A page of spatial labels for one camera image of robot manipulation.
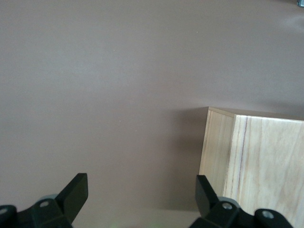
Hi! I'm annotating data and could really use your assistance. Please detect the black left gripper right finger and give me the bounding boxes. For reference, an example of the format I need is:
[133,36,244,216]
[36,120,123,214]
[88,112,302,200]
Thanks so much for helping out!
[190,174,293,228]

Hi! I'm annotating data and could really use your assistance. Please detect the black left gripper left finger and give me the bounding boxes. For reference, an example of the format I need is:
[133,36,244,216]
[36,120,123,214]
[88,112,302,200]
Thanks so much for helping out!
[0,172,89,228]

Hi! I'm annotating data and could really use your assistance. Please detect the wooden drawer cabinet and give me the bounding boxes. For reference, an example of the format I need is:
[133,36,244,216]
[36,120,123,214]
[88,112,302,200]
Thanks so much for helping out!
[198,106,304,228]

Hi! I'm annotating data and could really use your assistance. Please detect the brown table mat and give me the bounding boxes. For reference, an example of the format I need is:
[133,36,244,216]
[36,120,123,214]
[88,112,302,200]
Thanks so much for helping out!
[0,0,304,228]

